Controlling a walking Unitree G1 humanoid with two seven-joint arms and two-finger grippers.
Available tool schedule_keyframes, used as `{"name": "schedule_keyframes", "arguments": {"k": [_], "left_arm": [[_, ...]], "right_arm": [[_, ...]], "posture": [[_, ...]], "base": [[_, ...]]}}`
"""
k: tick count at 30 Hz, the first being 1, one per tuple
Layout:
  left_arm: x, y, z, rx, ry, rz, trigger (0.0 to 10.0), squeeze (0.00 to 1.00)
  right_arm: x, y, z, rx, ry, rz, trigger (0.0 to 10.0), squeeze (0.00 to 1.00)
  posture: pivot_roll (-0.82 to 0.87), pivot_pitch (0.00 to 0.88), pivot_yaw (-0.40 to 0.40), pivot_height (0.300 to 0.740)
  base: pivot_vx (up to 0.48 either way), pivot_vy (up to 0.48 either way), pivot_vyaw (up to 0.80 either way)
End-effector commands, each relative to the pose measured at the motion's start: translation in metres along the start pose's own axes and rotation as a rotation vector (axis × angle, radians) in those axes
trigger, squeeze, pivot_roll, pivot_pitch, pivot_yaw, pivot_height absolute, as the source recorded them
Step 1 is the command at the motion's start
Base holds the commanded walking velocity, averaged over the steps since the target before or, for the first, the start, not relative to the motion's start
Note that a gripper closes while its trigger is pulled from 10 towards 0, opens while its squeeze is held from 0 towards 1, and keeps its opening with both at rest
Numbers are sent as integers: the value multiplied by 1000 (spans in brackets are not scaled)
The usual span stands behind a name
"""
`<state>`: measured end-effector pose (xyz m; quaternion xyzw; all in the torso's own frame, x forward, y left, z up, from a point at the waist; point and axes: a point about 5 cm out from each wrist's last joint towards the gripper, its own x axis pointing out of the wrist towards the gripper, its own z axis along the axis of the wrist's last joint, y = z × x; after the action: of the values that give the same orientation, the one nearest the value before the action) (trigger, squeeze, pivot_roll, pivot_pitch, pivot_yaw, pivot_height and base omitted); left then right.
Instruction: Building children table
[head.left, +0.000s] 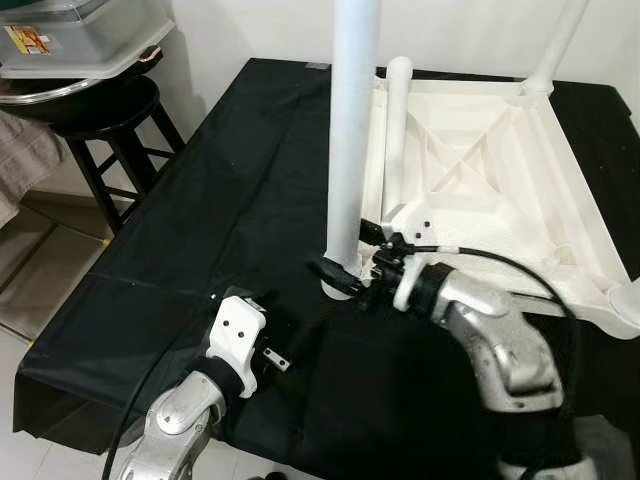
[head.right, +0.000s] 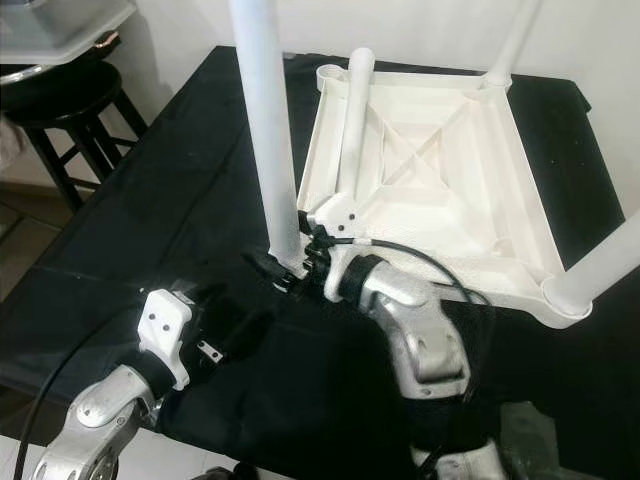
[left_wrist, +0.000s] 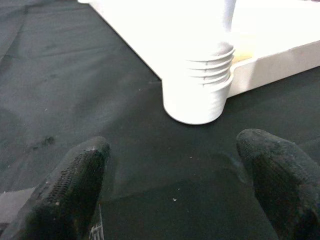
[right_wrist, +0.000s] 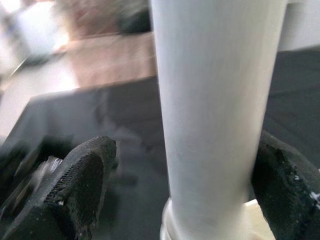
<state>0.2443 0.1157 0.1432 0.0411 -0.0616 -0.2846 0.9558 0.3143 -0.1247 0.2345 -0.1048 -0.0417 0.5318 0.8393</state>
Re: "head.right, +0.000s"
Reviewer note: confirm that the clear plastic storage box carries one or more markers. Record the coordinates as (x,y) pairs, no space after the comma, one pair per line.
(60,30)

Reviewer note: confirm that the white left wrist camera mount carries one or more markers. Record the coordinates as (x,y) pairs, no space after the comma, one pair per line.
(168,325)

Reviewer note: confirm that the black round stool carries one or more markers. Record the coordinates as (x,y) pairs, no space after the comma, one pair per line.
(70,95)

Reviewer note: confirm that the white plastic table top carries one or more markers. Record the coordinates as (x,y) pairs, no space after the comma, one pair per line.
(460,170)

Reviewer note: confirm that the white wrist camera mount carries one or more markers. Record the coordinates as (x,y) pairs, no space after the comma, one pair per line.
(335,208)
(168,325)

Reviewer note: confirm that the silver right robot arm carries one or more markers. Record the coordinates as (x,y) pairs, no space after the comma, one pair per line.
(420,330)

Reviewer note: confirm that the black table cloth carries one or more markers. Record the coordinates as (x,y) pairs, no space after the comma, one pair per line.
(160,200)

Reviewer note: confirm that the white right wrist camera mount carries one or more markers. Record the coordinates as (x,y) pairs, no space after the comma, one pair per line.
(335,208)

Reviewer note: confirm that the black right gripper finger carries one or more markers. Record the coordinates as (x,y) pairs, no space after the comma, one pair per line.
(313,232)
(270,270)

